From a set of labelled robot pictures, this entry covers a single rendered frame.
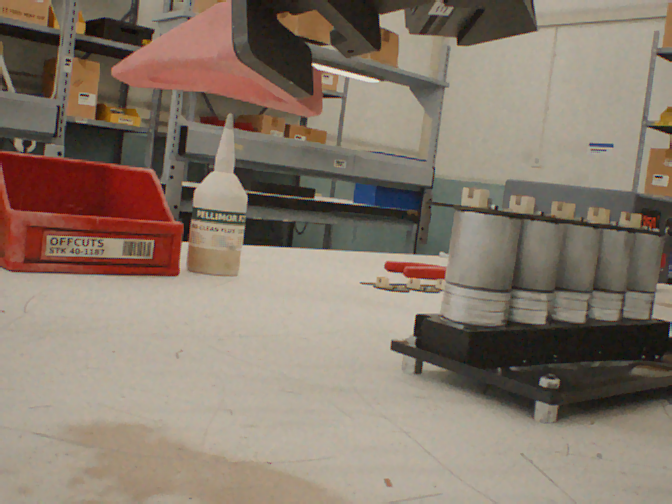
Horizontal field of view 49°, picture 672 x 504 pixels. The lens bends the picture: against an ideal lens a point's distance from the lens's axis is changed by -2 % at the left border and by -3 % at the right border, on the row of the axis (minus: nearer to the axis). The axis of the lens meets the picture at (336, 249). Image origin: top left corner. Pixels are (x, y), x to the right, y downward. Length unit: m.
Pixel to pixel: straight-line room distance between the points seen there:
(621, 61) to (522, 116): 0.88
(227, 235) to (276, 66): 0.23
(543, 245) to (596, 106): 5.42
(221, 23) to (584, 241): 0.16
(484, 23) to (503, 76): 5.88
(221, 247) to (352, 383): 0.23
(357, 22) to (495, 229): 0.09
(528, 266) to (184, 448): 0.16
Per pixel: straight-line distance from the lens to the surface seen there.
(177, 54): 0.27
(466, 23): 0.36
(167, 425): 0.19
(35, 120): 2.52
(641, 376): 0.29
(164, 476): 0.16
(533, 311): 0.29
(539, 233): 0.29
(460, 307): 0.27
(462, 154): 6.36
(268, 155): 2.93
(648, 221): 0.80
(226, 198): 0.47
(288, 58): 0.27
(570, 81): 5.86
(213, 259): 0.47
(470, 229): 0.27
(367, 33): 0.29
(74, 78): 4.41
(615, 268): 0.34
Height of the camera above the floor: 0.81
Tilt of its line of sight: 5 degrees down
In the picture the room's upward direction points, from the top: 7 degrees clockwise
